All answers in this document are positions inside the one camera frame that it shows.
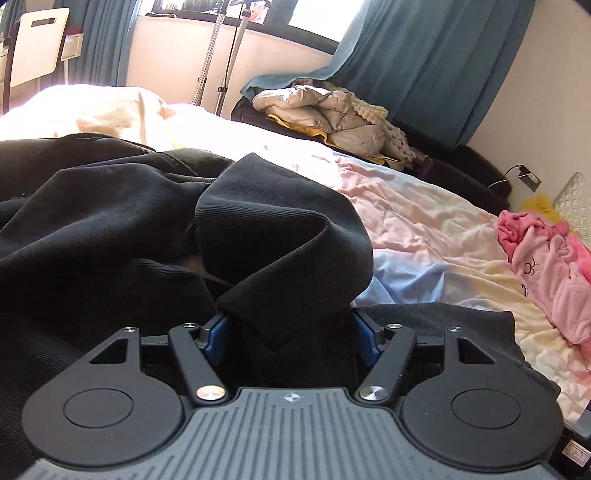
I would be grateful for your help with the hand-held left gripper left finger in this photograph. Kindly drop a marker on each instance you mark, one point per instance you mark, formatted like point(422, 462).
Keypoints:
point(217, 338)

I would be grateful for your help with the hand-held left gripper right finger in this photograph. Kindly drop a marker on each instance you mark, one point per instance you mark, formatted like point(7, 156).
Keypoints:
point(367, 339)

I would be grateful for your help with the black sweatshirt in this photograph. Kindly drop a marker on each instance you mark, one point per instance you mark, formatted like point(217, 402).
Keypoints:
point(115, 240)

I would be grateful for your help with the pastel bed sheet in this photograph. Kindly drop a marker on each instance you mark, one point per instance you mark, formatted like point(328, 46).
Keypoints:
point(415, 217)

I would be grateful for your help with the pink plush garment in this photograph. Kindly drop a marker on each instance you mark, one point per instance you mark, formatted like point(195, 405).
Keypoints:
point(549, 272)

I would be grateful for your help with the cream bobble knit blanket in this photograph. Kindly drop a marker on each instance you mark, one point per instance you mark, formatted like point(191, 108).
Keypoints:
point(392, 134)

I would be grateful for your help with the yellow cloth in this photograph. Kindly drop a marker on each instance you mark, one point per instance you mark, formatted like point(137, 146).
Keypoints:
point(538, 205)

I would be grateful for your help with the beige puffer jacket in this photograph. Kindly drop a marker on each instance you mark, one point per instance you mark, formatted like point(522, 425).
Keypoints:
point(318, 110)

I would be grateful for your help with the white quilted headboard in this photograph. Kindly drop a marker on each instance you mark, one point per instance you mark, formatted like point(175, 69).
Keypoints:
point(575, 201)

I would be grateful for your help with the smooth metal stand pole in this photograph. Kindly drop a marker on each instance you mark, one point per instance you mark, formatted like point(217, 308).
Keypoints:
point(231, 55)

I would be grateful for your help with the wide teal curtain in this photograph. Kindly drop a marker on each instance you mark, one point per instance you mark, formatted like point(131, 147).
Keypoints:
point(429, 55)

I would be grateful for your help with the narrow teal curtain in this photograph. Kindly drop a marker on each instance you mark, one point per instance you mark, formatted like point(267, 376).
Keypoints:
point(99, 41)

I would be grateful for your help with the window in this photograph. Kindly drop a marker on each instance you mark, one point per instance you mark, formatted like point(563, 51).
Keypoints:
point(286, 16)

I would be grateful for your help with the white chair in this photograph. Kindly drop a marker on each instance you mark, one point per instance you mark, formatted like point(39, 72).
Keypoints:
point(34, 44)

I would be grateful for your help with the wall socket with plug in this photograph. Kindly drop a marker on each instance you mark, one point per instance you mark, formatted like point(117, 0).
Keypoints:
point(528, 175)

